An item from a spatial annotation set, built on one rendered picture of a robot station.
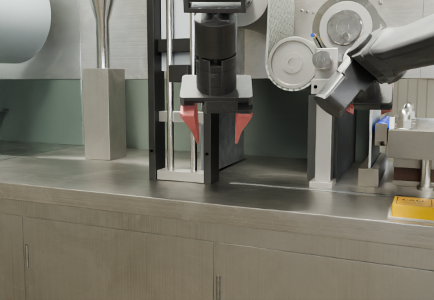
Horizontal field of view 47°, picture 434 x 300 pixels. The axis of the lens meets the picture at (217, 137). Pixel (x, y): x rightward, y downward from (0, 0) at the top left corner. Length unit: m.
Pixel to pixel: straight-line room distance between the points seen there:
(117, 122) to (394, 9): 0.85
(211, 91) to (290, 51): 0.52
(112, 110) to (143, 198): 0.52
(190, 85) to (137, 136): 1.04
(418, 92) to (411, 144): 2.81
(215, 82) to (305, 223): 0.35
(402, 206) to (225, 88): 0.39
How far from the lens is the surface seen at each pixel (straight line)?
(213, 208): 0.97
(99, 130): 1.51
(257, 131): 1.57
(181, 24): 1.19
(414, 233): 0.90
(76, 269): 1.22
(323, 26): 1.17
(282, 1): 1.32
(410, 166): 1.19
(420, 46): 0.66
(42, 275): 1.29
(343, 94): 0.87
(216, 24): 0.66
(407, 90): 3.90
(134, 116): 1.75
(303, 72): 1.19
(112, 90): 1.50
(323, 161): 1.14
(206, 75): 0.69
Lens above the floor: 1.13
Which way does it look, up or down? 6 degrees down
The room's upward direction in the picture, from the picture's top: straight up
